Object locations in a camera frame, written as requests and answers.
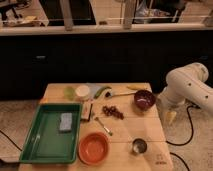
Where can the yellow banana toy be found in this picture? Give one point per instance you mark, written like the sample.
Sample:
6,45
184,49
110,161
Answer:
135,87

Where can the small metal cup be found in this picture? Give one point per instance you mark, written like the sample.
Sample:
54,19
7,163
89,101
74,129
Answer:
139,146

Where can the green vegetable toy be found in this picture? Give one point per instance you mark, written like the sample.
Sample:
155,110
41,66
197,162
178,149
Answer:
99,92

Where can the red orange bowl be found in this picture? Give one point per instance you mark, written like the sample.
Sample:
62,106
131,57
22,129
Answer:
93,148

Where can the long handled spoon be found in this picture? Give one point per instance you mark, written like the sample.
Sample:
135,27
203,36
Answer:
112,94

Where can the small brown box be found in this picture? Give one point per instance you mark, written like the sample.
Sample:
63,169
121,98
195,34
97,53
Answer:
86,111

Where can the green plastic tray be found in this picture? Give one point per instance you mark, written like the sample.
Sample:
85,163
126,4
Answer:
45,142

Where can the dark red grape bunch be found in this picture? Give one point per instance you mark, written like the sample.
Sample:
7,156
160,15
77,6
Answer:
112,111

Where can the dark purple bowl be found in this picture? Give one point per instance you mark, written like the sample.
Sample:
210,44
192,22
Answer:
144,99

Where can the grey blue sponge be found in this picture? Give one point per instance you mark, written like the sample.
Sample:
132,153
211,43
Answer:
65,122

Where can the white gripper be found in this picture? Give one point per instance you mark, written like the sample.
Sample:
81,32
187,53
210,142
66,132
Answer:
170,116

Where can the light green cup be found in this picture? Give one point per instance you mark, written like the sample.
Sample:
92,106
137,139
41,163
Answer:
69,93

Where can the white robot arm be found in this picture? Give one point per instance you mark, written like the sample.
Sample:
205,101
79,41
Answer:
186,83

